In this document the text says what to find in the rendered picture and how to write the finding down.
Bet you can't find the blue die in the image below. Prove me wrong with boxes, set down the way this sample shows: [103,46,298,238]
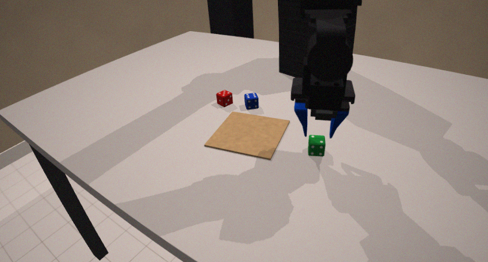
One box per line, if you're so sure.
[244,93,259,110]

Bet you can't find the red die with white pips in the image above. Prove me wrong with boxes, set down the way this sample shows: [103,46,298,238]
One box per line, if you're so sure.
[216,90,233,107]

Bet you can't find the tan flat mat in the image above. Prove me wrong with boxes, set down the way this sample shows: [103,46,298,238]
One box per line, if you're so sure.
[204,112,290,160]

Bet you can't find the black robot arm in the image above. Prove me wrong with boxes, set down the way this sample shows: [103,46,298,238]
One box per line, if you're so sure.
[300,0,362,121]

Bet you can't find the green dice with white pips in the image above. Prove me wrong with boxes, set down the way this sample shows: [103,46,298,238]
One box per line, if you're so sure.
[308,135,326,157]

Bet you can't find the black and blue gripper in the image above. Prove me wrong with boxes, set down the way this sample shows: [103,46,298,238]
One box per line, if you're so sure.
[291,78,355,138]

